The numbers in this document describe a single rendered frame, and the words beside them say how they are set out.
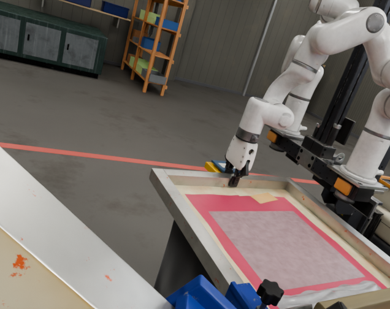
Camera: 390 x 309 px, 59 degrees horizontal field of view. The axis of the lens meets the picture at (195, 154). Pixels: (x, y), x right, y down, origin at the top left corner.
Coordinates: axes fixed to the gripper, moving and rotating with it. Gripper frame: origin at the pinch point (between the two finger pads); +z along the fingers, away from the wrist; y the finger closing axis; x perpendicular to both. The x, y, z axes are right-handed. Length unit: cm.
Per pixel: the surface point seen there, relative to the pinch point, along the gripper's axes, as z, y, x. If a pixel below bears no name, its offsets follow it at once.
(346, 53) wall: -77, 639, -777
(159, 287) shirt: 34.9, -11.8, 21.4
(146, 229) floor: 105, 105, -31
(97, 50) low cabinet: 67, 589, -84
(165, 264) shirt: 25.2, -12.0, 22.1
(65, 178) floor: 107, 179, 16
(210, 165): 6.7, 21.6, -5.6
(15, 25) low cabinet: 59, 602, 53
